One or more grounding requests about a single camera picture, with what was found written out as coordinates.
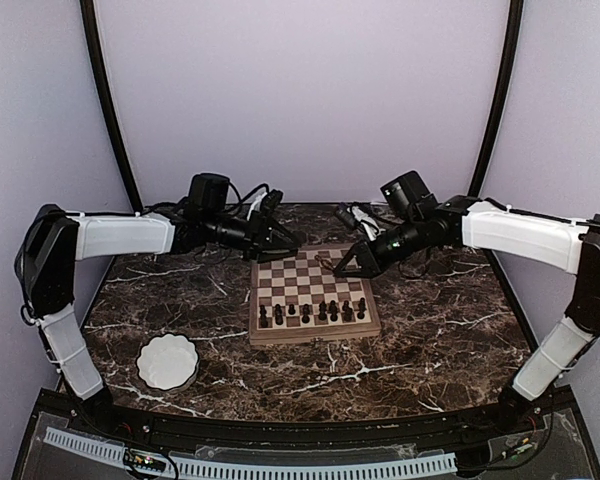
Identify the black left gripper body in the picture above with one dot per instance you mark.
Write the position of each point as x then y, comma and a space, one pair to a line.
255, 231

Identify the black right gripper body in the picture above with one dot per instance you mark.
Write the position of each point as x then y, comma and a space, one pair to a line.
378, 262

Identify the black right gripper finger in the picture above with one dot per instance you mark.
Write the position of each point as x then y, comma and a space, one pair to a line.
356, 273
348, 260

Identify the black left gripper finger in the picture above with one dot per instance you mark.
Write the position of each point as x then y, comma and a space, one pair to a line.
281, 237
271, 253

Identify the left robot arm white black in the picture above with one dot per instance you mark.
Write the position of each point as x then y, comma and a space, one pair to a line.
45, 265

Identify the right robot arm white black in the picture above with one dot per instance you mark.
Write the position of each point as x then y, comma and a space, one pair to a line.
571, 245

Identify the wooden chess board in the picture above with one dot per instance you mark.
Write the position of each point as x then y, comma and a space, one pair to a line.
301, 280

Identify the white fluted ceramic bowl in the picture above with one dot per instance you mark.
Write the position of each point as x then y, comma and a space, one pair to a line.
168, 362

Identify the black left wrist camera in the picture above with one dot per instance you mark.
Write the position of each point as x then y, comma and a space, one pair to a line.
207, 193

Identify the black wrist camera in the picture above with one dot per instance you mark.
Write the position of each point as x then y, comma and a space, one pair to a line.
409, 197
207, 193

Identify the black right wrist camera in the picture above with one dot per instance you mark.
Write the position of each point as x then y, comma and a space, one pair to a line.
409, 197

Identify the grey slotted cable duct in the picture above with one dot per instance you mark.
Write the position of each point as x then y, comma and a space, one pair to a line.
186, 467

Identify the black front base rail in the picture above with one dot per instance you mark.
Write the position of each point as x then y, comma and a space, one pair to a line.
467, 429

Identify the black right frame post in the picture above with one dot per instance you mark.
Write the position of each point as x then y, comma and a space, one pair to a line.
501, 89

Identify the black frame post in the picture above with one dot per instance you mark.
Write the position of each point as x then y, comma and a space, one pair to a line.
101, 81
501, 89

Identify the black left frame post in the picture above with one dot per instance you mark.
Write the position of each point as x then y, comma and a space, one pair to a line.
101, 81

